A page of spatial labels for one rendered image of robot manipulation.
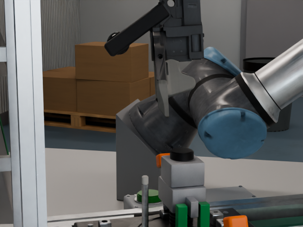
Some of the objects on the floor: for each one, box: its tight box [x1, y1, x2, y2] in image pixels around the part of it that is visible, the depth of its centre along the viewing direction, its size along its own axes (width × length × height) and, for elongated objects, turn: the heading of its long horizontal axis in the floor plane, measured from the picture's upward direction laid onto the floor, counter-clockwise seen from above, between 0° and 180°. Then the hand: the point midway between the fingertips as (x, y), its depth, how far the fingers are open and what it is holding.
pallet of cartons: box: [42, 41, 156, 133], centre depth 635 cm, size 133×102×78 cm
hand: (160, 113), depth 106 cm, fingers open, 14 cm apart
